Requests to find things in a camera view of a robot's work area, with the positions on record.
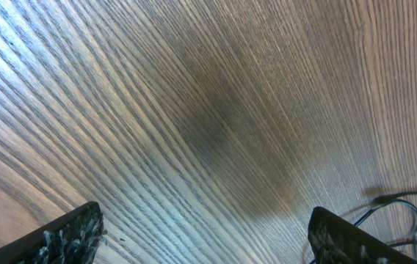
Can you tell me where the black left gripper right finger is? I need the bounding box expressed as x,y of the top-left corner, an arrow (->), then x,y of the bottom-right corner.
308,207 -> 417,264

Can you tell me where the black USB cable bundle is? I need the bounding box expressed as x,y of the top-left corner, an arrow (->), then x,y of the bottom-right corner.
303,180 -> 417,264

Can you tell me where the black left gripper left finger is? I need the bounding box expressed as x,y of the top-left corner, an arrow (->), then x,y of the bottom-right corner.
0,202 -> 104,264

